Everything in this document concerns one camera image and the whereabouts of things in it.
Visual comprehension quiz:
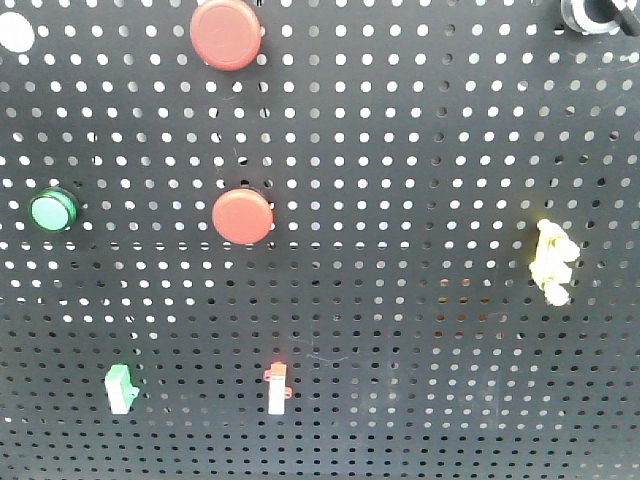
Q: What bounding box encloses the grey round blanking plug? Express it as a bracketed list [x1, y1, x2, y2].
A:
[0, 12, 35, 54]

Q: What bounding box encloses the lower red push button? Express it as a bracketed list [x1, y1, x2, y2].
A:
[211, 188, 274, 245]

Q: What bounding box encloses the black rotary selector switch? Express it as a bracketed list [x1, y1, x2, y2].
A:
[560, 0, 639, 37]

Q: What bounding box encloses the red-tipped white rocker switch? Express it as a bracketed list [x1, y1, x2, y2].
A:
[263, 362, 292, 415]

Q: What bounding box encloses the yellow toggle switch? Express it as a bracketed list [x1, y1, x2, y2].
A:
[529, 218, 580, 307]

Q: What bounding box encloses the red push button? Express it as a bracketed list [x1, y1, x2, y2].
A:
[211, 188, 274, 245]
[190, 0, 262, 71]

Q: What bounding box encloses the green push button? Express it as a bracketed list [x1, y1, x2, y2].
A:
[28, 187, 80, 232]

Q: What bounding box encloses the green-tipped white rocker switch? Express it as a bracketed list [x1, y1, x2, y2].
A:
[104, 364, 140, 415]

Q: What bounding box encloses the upper red push button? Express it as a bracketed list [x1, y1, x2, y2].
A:
[190, 0, 262, 71]

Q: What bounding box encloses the black perforated pegboard panel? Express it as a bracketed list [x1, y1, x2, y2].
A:
[1, 1, 639, 479]

